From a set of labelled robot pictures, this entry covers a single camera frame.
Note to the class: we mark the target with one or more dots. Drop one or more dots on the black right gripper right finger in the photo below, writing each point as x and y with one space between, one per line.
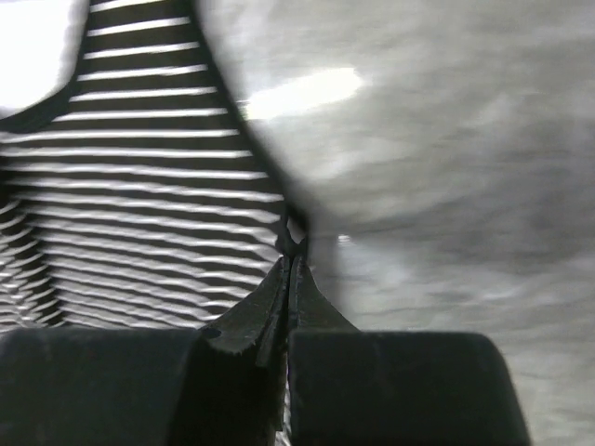
308 308

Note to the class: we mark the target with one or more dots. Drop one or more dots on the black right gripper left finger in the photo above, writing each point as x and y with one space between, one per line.
251 349

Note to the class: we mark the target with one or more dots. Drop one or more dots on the purple striped tank top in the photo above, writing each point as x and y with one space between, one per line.
136 196

